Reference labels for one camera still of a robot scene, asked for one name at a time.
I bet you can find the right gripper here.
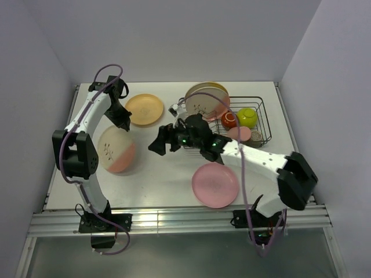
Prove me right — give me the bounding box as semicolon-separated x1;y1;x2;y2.
148;118;202;156

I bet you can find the large pink white plate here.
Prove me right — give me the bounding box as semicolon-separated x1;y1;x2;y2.
97;126;136;174

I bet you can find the beige pink branch plate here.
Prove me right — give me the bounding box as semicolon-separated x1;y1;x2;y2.
185;87;230;122

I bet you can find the red black mug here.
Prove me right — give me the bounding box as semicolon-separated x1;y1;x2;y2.
220;111;238;130

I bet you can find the beige yellow branch plate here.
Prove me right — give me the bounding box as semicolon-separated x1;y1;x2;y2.
184;81;229;98

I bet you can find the pink plastic cup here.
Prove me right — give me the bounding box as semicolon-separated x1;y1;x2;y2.
227;126;252;142

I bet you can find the lime green bowl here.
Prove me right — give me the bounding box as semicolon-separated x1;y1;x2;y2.
236;108;258;129

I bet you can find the speckled ceramic cup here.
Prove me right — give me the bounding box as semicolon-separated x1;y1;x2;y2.
250;130;263;142

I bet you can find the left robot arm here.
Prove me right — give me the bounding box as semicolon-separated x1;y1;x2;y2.
52;75;131;231

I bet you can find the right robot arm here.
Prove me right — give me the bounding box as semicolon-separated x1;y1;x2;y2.
148;114;318;226

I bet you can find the orange bear plate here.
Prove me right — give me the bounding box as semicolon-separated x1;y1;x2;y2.
125;94;163;126

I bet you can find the pink bear plate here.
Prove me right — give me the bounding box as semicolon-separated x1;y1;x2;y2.
191;163;239;209

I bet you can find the black wire dish rack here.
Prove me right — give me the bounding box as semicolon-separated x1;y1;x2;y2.
179;96;272;151

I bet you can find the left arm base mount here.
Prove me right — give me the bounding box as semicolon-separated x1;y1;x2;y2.
78;213;133;250

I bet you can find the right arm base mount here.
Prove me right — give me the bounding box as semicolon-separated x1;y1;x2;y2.
230;210;286;246

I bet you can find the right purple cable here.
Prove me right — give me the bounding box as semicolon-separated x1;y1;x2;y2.
178;92;289;258

